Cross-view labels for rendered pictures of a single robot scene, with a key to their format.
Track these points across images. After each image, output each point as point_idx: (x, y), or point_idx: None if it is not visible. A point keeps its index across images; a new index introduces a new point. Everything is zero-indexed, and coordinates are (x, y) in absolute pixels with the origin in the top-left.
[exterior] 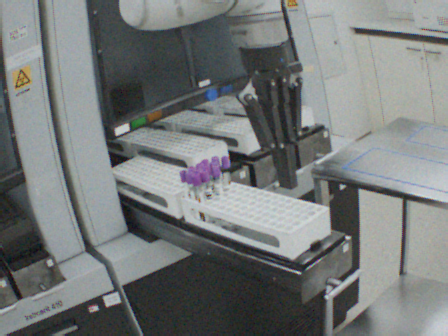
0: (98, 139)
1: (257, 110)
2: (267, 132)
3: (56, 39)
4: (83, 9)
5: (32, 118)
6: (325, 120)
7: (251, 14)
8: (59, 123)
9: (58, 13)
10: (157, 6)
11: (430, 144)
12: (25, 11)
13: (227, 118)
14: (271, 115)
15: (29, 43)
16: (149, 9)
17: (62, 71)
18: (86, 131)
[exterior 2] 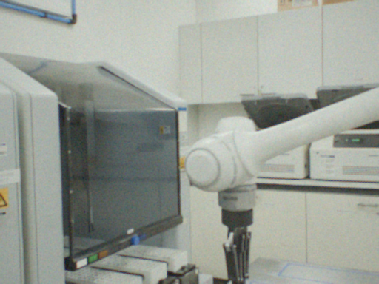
0: (60, 270)
1: (235, 255)
2: (237, 270)
3: (34, 168)
4: (58, 145)
5: (4, 243)
6: (188, 260)
7: (243, 185)
8: (27, 251)
9: (37, 141)
10: (226, 174)
11: (304, 278)
12: (6, 126)
13: (126, 259)
14: (238, 258)
15: (9, 164)
16: (220, 175)
17: (38, 203)
18: (52, 262)
